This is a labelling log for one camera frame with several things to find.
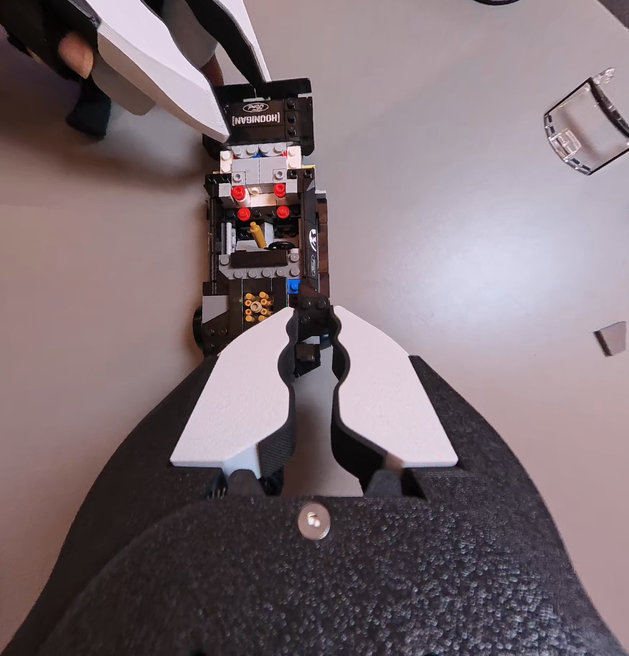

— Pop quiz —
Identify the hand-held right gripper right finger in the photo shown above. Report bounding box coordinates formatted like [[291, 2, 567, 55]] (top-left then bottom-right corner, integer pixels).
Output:
[[329, 305, 461, 482]]

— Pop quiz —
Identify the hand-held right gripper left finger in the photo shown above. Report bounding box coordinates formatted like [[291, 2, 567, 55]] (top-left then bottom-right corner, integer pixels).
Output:
[[169, 308, 299, 482]]

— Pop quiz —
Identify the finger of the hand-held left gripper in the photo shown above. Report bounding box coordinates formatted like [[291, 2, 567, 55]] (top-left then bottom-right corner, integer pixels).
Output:
[[210, 0, 273, 86], [87, 0, 234, 145]]

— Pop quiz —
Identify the lego car model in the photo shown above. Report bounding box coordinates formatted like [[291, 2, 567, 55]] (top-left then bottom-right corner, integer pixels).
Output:
[[194, 77, 332, 376]]

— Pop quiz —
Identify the grey wedge lego piece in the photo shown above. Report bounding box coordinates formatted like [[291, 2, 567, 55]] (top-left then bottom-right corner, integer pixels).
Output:
[[595, 321, 629, 358]]

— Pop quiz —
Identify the clear lego windshield piece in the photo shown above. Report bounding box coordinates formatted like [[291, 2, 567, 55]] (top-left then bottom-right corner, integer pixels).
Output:
[[543, 69, 629, 178]]

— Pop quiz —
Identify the person's left hand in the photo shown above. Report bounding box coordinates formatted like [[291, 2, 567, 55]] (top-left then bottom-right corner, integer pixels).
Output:
[[56, 31, 226, 89]]

